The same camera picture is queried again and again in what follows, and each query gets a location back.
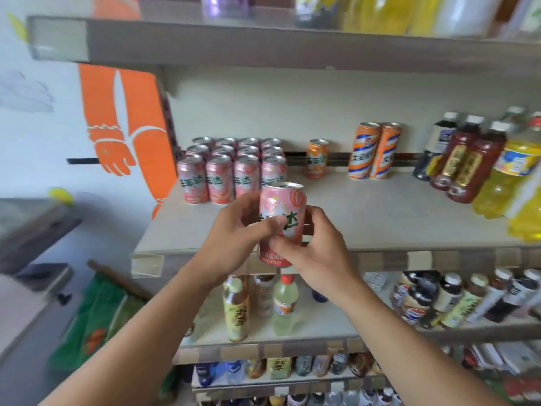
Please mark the dark blue round bottle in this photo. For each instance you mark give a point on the dark blue round bottle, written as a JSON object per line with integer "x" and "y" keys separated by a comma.
{"x": 320, "y": 296}

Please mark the yellow round disc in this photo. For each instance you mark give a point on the yellow round disc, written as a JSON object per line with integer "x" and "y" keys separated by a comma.
{"x": 61, "y": 195}

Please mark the wooden stick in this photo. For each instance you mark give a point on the wooden stick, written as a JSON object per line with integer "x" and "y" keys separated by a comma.
{"x": 118, "y": 279}

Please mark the yellow label tea bottle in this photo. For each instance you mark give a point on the yellow label tea bottle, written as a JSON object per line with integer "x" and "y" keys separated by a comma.
{"x": 236, "y": 312}

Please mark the group of capped tea bottles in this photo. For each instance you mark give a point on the group of capped tea bottles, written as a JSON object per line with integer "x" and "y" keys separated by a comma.
{"x": 456, "y": 300}

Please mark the small orange can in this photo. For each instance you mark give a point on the small orange can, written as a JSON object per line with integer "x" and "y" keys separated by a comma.
{"x": 317, "y": 160}

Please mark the small clear bottle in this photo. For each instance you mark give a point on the small clear bottle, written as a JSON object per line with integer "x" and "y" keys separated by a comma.
{"x": 265, "y": 295}

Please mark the row of red cans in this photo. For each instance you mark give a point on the row of red cans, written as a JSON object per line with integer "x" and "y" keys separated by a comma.
{"x": 220, "y": 177}

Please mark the person's right forearm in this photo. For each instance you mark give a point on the person's right forearm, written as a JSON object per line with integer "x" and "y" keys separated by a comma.
{"x": 414, "y": 346}

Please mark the steel counter machine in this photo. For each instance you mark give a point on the steel counter machine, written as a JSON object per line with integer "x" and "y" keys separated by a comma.
{"x": 25, "y": 308}

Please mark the person's left hand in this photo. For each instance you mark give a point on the person's left hand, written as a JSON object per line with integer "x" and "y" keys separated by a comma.
{"x": 228, "y": 245}

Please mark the tall orange striped can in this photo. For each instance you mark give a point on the tall orange striped can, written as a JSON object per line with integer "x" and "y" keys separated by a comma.
{"x": 363, "y": 152}
{"x": 386, "y": 150}

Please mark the clear food display cover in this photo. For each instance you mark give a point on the clear food display cover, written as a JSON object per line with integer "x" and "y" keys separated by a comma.
{"x": 34, "y": 232}

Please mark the person's right hand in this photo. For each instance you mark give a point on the person's right hand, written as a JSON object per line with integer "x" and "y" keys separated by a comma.
{"x": 325, "y": 266}

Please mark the pale green drink bottle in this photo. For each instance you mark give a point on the pale green drink bottle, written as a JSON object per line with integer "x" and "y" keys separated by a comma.
{"x": 285, "y": 308}

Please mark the pink soda can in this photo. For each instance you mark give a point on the pink soda can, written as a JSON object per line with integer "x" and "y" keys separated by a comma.
{"x": 283, "y": 198}

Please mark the rows of small bottles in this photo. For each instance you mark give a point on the rows of small bottles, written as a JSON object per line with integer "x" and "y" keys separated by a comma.
{"x": 279, "y": 367}

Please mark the person's left forearm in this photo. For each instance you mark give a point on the person's left forearm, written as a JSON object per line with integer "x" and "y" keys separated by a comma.
{"x": 135, "y": 346}

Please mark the row of tall drink bottles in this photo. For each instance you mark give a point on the row of tall drink bottles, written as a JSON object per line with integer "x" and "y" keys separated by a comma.
{"x": 477, "y": 164}

